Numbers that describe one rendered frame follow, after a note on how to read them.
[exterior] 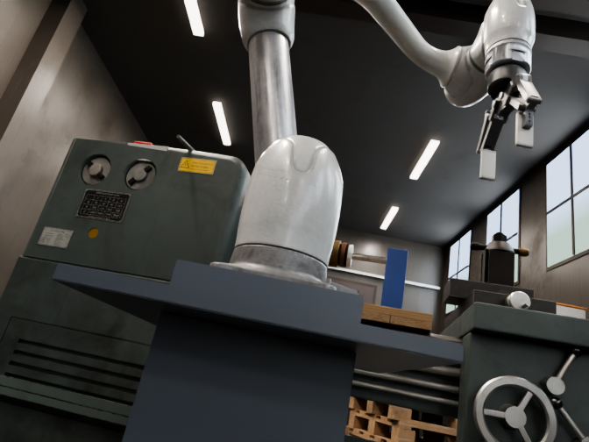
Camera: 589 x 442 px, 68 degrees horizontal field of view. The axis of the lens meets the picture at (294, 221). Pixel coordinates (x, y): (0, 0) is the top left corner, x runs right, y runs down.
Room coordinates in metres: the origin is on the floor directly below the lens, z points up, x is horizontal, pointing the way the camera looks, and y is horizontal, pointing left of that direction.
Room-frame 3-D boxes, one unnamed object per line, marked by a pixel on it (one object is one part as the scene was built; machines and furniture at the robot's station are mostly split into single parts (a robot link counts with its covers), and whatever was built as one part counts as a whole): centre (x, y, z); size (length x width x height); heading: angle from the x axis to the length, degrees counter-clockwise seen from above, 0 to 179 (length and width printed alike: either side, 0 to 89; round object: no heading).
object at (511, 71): (0.73, -0.38, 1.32); 0.08 x 0.07 x 0.09; 0
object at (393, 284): (1.26, -0.33, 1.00); 0.08 x 0.06 x 0.23; 167
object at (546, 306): (1.18, -0.59, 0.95); 0.43 x 0.18 x 0.04; 167
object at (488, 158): (0.79, -0.38, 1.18); 0.03 x 0.01 x 0.07; 90
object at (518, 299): (0.94, -0.53, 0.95); 0.07 x 0.04 x 0.04; 167
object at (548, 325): (1.15, -0.63, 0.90); 0.53 x 0.30 x 0.06; 167
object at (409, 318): (1.27, -0.28, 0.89); 0.36 x 0.30 x 0.04; 167
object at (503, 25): (0.74, -0.37, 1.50); 0.13 x 0.11 x 0.16; 2
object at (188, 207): (1.41, 0.40, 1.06); 0.59 x 0.48 x 0.39; 77
